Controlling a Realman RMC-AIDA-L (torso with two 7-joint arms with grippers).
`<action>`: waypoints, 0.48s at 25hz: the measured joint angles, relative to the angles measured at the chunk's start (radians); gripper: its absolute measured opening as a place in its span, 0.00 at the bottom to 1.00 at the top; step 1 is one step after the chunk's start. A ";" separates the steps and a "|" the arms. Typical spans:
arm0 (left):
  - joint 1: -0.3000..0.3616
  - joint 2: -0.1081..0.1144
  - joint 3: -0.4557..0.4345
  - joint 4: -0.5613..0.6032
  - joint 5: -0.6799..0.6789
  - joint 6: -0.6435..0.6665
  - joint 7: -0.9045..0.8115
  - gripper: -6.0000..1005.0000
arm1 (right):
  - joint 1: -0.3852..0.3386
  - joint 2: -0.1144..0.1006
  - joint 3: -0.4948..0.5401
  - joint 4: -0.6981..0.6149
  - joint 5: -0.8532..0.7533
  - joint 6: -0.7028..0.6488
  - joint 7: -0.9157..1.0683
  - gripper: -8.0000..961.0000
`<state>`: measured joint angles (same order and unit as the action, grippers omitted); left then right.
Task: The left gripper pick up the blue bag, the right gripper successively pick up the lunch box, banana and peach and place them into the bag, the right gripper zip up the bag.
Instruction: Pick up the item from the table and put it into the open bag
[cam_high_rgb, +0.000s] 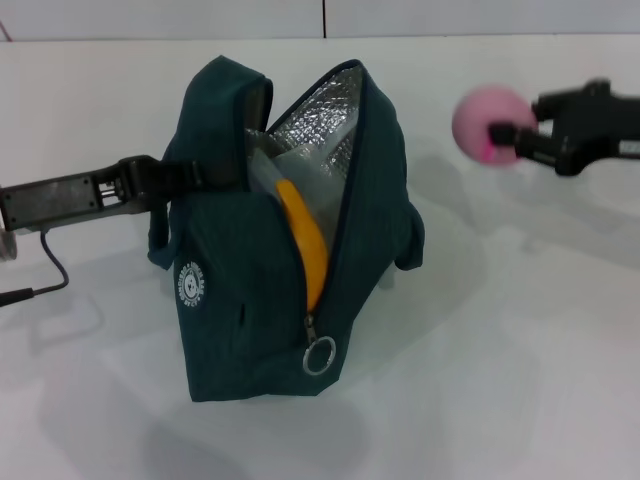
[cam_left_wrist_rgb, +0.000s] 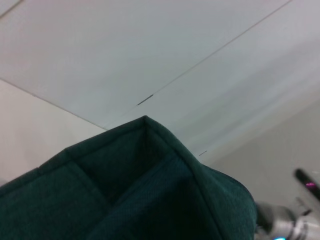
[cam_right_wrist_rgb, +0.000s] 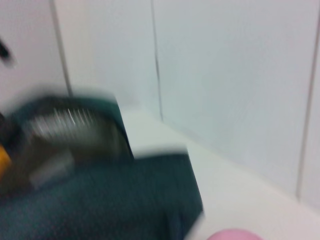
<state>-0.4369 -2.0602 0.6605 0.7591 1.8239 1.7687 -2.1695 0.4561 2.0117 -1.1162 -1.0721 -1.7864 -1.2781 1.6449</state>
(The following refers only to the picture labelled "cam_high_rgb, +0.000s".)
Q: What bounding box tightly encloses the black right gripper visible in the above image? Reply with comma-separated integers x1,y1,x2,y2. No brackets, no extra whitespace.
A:
488,76,640,177

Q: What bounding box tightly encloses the metal zipper pull ring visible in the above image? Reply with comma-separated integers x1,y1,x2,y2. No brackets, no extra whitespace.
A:
301,314,337,375

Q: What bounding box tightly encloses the dark teal insulated bag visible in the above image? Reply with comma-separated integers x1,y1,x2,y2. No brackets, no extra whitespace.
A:
147,55,425,401

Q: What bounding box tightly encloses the clear plastic inner pouch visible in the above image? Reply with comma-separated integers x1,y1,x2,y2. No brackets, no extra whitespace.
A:
246,127,326,221

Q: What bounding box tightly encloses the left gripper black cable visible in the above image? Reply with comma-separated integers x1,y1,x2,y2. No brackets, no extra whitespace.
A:
0,227,70,309

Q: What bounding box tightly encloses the pink ball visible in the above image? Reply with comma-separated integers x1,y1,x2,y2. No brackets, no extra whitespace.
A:
451,83,539,166

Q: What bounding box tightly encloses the yellow banana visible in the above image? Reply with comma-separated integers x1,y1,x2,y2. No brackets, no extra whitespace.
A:
275,179,329,311

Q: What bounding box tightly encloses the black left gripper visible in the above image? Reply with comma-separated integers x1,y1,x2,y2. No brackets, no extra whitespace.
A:
0,153,250,235

